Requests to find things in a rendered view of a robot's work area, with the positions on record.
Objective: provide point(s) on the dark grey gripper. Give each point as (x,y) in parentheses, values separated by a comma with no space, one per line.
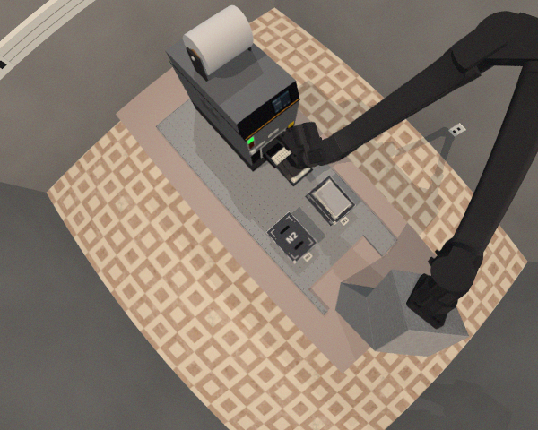
(288,170)

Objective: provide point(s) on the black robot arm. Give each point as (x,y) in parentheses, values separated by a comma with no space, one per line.
(502,35)

